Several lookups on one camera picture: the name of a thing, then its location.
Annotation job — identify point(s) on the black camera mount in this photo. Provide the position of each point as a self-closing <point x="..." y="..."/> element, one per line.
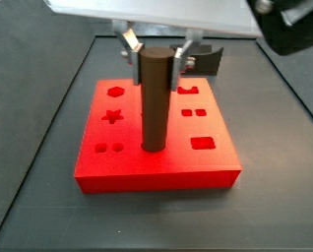
<point x="285" y="21"/>

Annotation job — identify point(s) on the dark oval peg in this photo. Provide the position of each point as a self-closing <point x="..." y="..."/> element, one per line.
<point x="156" y="61"/>

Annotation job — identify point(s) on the red shape-sorting block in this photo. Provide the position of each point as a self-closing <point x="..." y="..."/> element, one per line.
<point x="199" y="158"/>

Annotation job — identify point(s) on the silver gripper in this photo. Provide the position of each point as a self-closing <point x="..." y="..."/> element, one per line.
<point x="226" y="16"/>

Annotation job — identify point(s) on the black curved holder stand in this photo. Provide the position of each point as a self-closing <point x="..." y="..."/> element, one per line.
<point x="207" y="59"/>

